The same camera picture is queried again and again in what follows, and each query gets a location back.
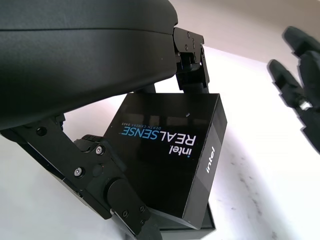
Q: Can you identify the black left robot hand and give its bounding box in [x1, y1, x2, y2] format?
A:
[0, 0, 210, 240]

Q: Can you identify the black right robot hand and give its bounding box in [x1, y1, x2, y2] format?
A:
[266, 26, 320, 152]

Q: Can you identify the black Intel RealSense box lid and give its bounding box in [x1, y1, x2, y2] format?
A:
[102, 92, 228, 231]

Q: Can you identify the black camera box base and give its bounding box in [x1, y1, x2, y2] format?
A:
[157, 203, 217, 240]

